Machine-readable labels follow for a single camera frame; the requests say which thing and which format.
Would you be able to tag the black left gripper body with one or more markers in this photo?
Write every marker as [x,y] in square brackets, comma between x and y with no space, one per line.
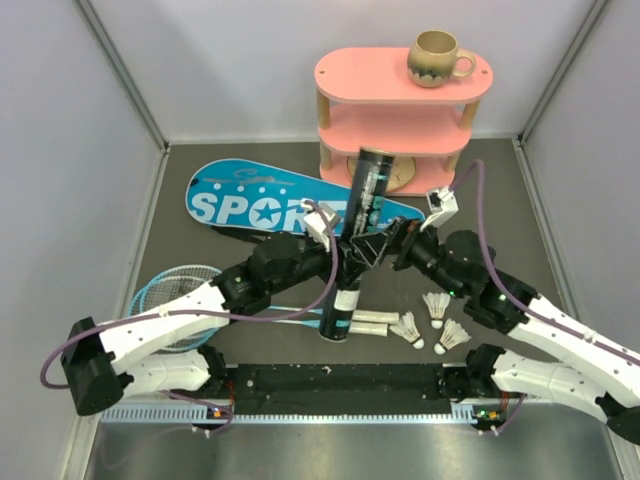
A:
[343,249]

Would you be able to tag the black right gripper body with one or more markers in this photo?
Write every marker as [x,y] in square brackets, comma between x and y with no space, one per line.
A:
[402,234]

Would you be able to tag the black shuttlecock tube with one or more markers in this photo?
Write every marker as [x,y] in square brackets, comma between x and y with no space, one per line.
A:
[361,216]

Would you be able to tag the white feather shuttlecock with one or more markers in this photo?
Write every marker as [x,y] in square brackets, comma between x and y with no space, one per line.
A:
[437,304]
[406,328]
[453,334]

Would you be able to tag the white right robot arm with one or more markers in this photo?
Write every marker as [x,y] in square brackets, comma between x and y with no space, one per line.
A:
[591,373]

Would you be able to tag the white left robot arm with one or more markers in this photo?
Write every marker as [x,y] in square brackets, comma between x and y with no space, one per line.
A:
[98,359]

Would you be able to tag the blue badminton racket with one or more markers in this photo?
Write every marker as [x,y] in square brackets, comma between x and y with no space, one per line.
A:
[201,338]
[180,280]

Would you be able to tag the round painted beige coaster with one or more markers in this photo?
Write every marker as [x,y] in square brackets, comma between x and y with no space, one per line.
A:
[403,170]

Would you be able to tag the blue sport racket bag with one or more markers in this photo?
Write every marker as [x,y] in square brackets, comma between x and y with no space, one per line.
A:
[243,194]

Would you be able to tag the pink three-tier shelf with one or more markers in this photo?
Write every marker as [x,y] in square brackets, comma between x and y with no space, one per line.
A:
[365,98]

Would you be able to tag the beige ceramic mug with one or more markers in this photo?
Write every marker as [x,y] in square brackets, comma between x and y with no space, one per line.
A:
[435,57]

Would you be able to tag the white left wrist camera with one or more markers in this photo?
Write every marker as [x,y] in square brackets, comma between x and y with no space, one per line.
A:
[319,221]

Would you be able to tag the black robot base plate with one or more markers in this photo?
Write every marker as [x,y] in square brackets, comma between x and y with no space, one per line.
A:
[347,389]

